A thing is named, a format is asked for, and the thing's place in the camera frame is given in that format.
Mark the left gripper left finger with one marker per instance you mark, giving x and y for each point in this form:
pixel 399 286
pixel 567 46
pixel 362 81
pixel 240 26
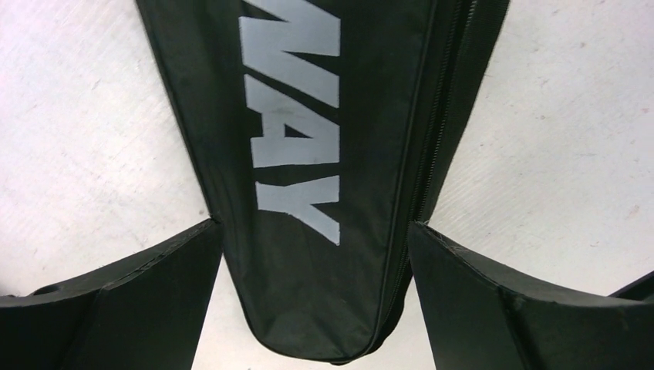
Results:
pixel 145 311

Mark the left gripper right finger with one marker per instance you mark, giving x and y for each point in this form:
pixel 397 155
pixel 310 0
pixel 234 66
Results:
pixel 482 314

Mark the black Crossway racket bag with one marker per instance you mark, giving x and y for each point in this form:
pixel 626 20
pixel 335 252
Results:
pixel 319 131

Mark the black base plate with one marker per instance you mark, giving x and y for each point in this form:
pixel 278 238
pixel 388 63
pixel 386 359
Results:
pixel 639 290

